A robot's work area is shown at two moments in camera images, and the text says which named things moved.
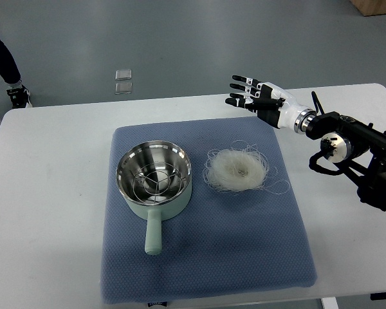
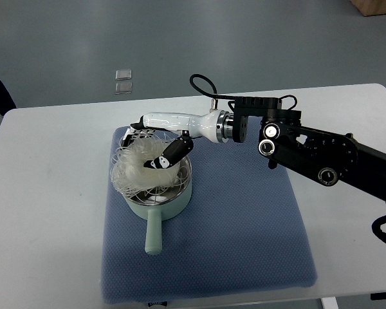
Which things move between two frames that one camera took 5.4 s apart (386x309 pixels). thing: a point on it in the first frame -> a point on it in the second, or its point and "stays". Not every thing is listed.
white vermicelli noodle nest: [241, 168] -> [128, 172]
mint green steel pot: [155, 178] stays
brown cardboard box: [370, 8] stays
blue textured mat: [224, 241] stays
